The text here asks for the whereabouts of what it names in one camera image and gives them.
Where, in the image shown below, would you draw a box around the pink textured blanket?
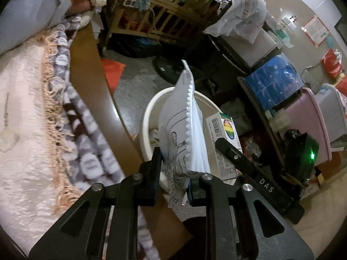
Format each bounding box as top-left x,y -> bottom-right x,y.
0,45 -> 82,250

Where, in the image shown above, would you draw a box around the black fan base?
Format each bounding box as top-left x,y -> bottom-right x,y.
152,56 -> 190,85

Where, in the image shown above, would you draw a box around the blue storage drawers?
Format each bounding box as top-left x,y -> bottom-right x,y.
244,54 -> 305,112

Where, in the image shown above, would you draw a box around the grey-blue cloth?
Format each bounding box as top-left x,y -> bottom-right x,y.
0,0 -> 74,55

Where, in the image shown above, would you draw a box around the wooden bed frame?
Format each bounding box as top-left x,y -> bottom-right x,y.
69,23 -> 192,260

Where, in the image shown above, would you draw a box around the grey cabinet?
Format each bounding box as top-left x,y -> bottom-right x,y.
225,28 -> 280,69

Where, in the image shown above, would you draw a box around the white serrated-edge packet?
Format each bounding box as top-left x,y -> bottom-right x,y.
157,59 -> 212,210

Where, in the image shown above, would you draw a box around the red wall poster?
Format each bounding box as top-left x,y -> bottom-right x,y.
302,16 -> 330,47

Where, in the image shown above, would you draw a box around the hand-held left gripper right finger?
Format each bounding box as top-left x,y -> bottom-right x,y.
187,173 -> 315,260

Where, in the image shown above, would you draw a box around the pink plastic tub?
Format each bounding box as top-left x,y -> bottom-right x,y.
285,87 -> 333,166

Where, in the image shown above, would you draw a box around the wooden crib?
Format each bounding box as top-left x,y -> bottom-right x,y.
104,0 -> 227,48

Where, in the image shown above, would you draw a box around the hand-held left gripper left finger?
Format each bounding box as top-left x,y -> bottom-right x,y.
28,147 -> 163,260

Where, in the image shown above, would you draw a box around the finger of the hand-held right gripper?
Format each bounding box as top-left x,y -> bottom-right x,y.
214,138 -> 305,224

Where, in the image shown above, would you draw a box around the white plastic bin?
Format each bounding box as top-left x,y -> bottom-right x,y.
142,87 -> 223,188

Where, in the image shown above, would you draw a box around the white box with rainbow print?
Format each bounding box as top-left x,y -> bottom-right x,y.
205,112 -> 244,180

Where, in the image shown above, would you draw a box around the white printed plastic bag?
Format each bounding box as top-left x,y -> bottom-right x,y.
204,0 -> 268,44

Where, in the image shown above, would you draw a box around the grey patterned fringed blanket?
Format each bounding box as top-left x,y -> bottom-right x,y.
41,13 -> 163,260

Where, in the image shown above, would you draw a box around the red and white bag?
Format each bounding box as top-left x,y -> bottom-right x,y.
321,49 -> 345,78

